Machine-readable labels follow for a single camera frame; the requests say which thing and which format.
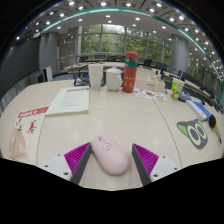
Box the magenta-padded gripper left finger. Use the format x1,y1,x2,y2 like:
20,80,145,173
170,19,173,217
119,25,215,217
41,142,93,186

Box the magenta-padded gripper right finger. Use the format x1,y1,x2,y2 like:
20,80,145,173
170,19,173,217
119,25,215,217
131,143,181,187

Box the pink computer mouse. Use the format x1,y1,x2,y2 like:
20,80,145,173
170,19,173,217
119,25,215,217
90,134,130,177

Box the black green cat-face mouse pad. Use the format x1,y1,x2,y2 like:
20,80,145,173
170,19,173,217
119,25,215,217
176,118,209,150

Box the red and white pamphlet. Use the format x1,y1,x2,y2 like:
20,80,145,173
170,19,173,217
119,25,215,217
8,105,50,162

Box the white paper booklet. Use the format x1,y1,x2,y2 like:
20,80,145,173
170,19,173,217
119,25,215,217
45,86,91,117

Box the colourful sticker sheet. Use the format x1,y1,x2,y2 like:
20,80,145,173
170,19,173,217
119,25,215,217
134,87,169,103

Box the blue and white book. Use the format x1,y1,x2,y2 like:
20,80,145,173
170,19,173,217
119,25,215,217
185,99,213,122

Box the black desk conference microphone unit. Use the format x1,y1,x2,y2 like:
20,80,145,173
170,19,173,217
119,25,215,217
178,90,193,103

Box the green printed lidded paper cup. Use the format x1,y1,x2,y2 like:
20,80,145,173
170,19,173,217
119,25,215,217
170,77,186,101

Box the white cardboard box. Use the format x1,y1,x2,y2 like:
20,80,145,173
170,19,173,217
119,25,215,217
135,68,167,93

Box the white lidded mug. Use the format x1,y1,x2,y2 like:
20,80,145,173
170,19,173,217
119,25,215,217
105,65,124,92

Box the red drink bottle green band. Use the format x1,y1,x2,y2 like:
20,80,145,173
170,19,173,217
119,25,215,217
121,51,139,94

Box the dark office chairs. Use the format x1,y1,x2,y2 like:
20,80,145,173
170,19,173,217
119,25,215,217
73,54,214,98

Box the ceiling lights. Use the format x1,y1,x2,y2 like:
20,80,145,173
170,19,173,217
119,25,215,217
9,0,221,68

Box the black microphone orange ring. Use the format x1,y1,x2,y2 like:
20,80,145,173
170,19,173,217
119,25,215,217
208,114,223,145

